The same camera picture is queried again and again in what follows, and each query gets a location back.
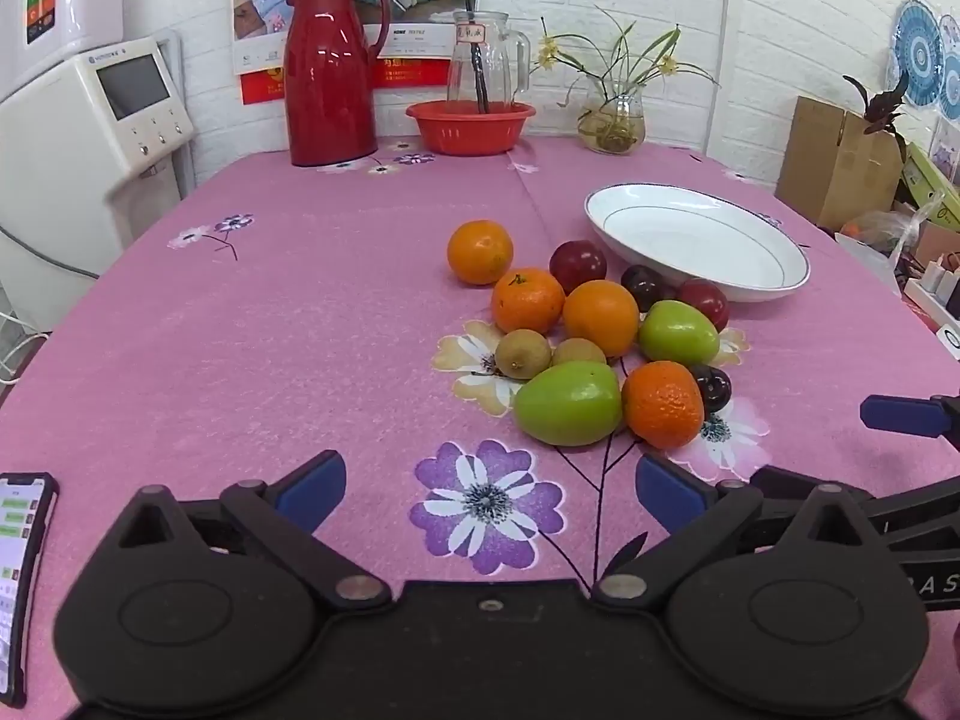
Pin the purple leafed plant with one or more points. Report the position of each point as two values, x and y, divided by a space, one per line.
881 109

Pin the red plum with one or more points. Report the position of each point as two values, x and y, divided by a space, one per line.
577 264
706 304

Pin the glass vase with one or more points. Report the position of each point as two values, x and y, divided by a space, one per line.
612 124

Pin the clear plastic bag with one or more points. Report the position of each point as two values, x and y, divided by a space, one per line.
881 229

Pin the tangerine with green stem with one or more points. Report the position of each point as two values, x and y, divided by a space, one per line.
527 301

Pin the red thermos jug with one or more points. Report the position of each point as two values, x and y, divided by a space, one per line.
330 67

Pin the pink floral tablecloth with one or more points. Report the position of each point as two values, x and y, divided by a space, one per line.
300 345

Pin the cardboard box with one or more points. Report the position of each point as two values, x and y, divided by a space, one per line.
832 165

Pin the large green fruit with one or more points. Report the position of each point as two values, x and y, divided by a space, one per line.
568 403

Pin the black stirrer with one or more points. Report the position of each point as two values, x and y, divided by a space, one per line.
478 67

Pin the green box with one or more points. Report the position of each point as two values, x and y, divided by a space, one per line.
930 180

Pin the brown kiwi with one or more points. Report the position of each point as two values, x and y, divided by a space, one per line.
577 349
523 354

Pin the medium blue patterned wall plate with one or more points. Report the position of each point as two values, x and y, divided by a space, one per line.
952 71

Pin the glass pitcher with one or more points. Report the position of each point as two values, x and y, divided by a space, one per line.
487 52

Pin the green flowering plant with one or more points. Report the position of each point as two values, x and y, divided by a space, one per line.
600 64

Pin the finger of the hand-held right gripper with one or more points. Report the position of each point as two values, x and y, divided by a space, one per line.
900 414
810 481

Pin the white plate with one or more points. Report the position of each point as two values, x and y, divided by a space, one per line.
697 240

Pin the small green fruit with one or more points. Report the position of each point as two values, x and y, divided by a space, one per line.
679 331

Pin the large blue patterned wall plate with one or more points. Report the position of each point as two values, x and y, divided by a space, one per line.
916 52

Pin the tall white appliance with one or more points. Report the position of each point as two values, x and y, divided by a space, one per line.
52 0

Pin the dark purple plum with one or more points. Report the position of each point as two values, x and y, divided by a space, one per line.
712 388
643 286

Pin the bumpy tangerine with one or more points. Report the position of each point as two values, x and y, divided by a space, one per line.
663 405

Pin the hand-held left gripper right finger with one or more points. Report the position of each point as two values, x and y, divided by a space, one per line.
667 491

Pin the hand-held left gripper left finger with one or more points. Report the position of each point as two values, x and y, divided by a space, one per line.
315 487

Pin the white appliance with screen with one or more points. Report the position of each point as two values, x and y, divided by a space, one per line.
90 157

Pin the smartphone in dark case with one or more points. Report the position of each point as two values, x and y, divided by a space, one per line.
22 585

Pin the red plastic basin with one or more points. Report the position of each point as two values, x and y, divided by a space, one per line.
471 129

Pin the smooth orange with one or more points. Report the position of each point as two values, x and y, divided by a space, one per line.
480 251
600 317

